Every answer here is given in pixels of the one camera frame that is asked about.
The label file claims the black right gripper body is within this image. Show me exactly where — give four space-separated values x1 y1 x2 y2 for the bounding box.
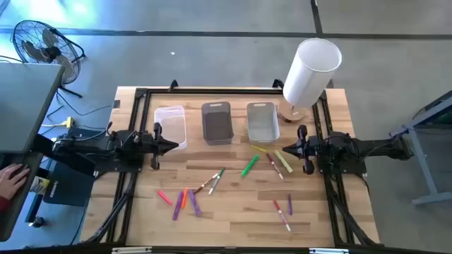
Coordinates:
297 124 316 176

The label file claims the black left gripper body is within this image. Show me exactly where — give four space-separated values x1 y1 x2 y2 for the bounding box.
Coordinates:
150 121 167 171

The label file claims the pale yellow-green highlighter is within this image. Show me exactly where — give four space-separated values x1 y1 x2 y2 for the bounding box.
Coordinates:
273 149 294 174

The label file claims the thin maroon capped marker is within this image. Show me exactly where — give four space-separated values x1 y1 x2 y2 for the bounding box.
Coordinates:
266 152 285 181

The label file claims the green highlighter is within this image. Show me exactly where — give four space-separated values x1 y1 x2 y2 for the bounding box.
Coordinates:
241 155 260 178

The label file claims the pink highlighter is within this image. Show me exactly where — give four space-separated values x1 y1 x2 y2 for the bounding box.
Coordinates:
157 190 173 206

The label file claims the thin brown capped marker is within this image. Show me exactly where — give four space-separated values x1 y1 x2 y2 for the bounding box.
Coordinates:
193 173 219 195

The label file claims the dark purple highlighter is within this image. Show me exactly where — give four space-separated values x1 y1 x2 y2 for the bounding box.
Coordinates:
172 190 184 222

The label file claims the thin green capped marker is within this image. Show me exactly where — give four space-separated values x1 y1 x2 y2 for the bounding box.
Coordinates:
208 167 226 195

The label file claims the light purple highlighter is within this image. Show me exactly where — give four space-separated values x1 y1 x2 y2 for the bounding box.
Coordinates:
187 189 203 217

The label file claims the clear plastic bin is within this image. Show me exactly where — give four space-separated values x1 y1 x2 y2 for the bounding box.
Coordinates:
153 105 188 151

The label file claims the round wooden lamp base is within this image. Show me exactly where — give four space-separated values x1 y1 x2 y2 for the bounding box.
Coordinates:
277 98 307 123

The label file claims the light grey plastic bin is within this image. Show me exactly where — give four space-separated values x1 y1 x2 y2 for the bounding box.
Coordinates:
246 102 281 145

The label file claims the dark grey plastic bin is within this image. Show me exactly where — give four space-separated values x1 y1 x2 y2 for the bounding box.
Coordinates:
201 101 235 146

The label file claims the thin red capped marker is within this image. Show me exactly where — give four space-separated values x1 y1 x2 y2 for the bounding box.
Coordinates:
272 199 292 233

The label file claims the white cylindrical lamp shade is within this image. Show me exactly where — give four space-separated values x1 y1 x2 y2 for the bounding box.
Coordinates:
282 37 343 109

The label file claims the black diagonal bar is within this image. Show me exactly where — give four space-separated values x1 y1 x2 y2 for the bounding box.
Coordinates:
32 133 97 177

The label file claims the black tool case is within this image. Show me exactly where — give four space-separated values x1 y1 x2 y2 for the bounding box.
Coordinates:
42 160 95 207

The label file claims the grey metal side table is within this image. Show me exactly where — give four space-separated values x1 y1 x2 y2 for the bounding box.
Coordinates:
389 90 452 206

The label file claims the yellow white box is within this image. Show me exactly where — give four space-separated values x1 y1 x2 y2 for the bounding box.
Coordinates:
30 176 50 195

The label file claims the light grey desk panel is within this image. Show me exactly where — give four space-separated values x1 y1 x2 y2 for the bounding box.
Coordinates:
0 62 66 155

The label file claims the black floor fan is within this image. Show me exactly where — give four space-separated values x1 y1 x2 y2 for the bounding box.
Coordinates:
11 20 87 99

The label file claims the person's hand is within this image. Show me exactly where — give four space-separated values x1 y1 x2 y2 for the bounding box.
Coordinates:
0 163 31 201

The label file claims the dark grey desk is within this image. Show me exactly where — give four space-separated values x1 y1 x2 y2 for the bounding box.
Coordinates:
0 151 44 243

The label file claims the black metal table frame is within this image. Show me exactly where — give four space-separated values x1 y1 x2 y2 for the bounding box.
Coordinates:
80 79 381 248

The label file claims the black floor cable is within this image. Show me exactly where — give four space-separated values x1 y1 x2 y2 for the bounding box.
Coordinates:
45 90 114 119

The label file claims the silver frame bracket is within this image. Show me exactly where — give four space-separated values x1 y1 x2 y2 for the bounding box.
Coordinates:
309 248 350 254
112 246 153 254

